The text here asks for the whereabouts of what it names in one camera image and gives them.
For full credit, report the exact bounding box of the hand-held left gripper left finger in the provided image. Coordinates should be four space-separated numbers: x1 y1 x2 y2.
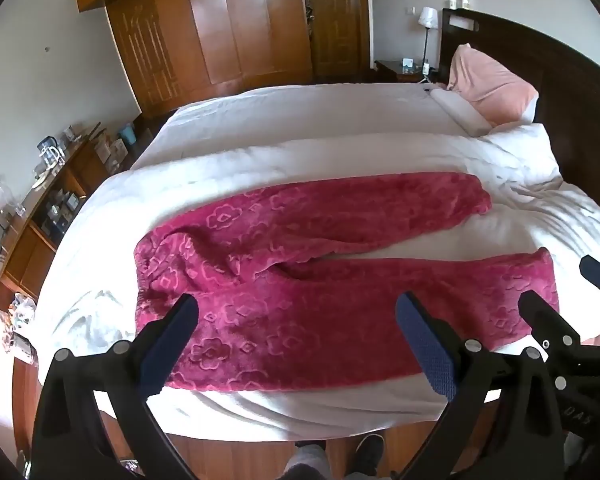
31 293 202 480

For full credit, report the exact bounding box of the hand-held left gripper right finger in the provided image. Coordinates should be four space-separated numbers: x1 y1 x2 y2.
395 291 567 480

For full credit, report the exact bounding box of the red fleece blanket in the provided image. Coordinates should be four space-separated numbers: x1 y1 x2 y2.
134 172 561 394

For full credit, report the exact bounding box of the person's black shoe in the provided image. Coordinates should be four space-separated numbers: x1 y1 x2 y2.
352 434 386 480

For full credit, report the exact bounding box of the wooden sideboard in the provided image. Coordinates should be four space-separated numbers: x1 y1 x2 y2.
0 122 131 313

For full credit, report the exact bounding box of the dark wooden headboard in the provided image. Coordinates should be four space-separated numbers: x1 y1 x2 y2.
440 7 600 241

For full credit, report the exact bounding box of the white pillow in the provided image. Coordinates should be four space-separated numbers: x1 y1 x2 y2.
430 88 536 137

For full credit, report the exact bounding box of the pink pillow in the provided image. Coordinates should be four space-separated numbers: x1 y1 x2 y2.
447 43 540 126

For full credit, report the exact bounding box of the clear electric kettle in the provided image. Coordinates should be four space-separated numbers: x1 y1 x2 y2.
36 136 64 172

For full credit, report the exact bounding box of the white bed duvet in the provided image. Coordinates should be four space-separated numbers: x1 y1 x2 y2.
36 82 600 442

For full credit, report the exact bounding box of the dark wooden nightstand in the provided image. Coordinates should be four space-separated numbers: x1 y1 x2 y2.
374 59 449 87

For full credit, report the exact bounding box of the white bedside lamp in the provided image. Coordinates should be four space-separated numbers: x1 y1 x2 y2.
417 7 439 70

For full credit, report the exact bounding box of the wooden door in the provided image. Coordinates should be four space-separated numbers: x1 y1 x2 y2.
300 0 372 80

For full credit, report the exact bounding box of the wooden wardrobe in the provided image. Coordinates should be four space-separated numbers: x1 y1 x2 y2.
74 0 314 119

